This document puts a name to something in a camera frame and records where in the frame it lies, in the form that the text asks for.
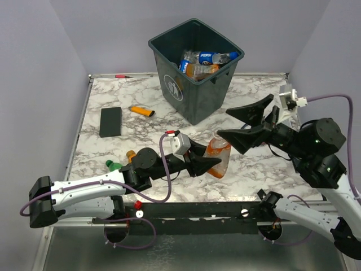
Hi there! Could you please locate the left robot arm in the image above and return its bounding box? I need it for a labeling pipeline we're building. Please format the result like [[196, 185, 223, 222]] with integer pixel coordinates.
[[19, 131, 222, 229]]

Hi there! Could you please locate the orange label large bottle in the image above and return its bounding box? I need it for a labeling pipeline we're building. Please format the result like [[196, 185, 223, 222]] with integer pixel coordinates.
[[204, 131, 231, 179]]

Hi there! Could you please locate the red marker pen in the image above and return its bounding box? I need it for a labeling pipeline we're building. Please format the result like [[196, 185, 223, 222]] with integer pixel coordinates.
[[115, 75, 132, 78]]

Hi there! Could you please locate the crushed blue label bottle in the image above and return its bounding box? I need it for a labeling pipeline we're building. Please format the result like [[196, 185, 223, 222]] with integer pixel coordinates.
[[183, 51, 239, 65]]

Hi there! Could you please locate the orange utility knife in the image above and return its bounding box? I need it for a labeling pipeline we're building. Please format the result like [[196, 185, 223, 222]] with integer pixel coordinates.
[[130, 107, 155, 117]]

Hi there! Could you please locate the black mounting rail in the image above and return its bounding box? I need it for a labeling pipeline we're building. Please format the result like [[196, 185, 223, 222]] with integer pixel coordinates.
[[141, 202, 276, 235]]

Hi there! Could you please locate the small orange bottle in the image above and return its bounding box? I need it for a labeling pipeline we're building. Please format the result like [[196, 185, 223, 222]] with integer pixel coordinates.
[[126, 150, 137, 163]]

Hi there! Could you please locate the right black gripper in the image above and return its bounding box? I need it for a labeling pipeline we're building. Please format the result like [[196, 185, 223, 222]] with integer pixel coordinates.
[[216, 93, 309, 159]]

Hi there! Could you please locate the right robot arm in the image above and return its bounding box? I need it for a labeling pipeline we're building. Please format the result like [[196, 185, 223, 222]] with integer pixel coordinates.
[[217, 95, 360, 260]]

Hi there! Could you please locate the pepsi bottle by bin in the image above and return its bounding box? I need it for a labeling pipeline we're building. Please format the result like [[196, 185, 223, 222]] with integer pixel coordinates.
[[179, 59, 190, 73]]

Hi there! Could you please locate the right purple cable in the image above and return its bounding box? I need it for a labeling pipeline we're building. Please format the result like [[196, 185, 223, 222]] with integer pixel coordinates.
[[306, 94, 361, 207]]

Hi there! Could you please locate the red label bottle front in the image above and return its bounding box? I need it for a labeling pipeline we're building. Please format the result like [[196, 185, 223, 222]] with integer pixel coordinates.
[[134, 200, 143, 210]]

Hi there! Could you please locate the dark green plastic bin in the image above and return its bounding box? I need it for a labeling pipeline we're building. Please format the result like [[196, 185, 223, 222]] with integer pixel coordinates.
[[148, 18, 244, 125]]

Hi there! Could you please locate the black rectangular block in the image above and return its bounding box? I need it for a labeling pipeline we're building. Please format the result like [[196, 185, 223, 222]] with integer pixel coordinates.
[[99, 107, 122, 138]]

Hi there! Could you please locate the green crushed bottle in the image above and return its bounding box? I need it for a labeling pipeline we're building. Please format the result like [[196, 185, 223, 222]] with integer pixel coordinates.
[[105, 160, 122, 172]]

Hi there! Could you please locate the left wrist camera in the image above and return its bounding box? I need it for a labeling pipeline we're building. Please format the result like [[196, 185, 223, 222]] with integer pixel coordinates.
[[166, 130, 191, 156]]

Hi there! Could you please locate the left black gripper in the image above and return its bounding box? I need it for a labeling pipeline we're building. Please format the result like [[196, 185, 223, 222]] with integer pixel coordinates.
[[149, 138, 222, 181]]

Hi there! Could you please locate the orange crushed bottle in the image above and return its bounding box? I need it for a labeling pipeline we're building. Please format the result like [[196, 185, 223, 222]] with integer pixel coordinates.
[[186, 64, 219, 81]]

